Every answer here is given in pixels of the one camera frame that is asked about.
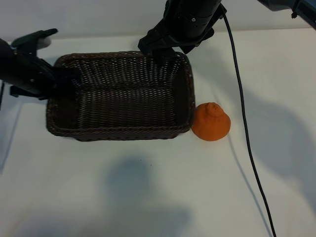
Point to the dark brown wicker basket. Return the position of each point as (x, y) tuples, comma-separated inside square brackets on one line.
[(123, 130)]

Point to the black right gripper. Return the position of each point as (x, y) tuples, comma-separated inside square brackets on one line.
[(187, 19)]

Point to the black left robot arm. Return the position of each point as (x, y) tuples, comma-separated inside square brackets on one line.
[(5, 61)]

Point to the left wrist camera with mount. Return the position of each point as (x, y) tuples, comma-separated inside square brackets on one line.
[(32, 38)]

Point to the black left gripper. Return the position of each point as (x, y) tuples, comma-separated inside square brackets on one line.
[(32, 76)]

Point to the orange with knobbed top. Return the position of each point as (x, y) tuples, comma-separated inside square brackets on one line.
[(209, 126)]

